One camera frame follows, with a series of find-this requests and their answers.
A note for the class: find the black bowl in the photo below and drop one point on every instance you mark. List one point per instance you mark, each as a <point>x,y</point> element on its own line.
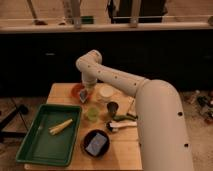
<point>91,133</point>

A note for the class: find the grey towel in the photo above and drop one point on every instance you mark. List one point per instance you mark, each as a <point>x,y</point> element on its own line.
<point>83,95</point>

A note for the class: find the green plastic cup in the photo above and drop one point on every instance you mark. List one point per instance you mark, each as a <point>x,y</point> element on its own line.
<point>92,114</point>

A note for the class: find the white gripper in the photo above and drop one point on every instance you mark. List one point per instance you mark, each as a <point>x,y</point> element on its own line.
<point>89,83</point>

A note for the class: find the blue grey sponge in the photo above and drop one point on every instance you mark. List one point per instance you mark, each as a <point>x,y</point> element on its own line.
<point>95,144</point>

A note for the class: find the red bowl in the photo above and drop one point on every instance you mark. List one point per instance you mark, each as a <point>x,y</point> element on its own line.
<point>77,88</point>

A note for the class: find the green vegetable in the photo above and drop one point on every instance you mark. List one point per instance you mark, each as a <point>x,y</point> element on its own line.
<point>119,118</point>

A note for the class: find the yellow corn cob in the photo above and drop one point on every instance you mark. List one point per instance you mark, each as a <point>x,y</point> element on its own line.
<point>60,127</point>

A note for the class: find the green plastic tray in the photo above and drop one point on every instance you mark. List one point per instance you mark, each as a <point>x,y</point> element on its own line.
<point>39,146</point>

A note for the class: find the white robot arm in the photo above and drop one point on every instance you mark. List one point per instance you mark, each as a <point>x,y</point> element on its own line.
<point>161,123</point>

